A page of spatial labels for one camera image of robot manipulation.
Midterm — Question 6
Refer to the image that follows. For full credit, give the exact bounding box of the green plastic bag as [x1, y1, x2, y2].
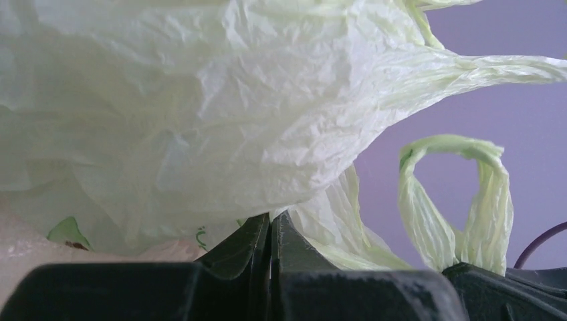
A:
[0, 0, 567, 276]

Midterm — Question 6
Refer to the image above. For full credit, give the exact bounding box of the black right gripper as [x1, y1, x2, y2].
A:
[443, 263, 566, 321]

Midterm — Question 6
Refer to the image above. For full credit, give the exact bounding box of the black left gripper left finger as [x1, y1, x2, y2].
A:
[1, 214, 271, 320]

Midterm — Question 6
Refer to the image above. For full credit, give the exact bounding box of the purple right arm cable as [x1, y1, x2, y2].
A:
[514, 221, 567, 270]

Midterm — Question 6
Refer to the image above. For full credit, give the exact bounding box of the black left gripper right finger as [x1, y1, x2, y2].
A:
[271, 213, 469, 320]

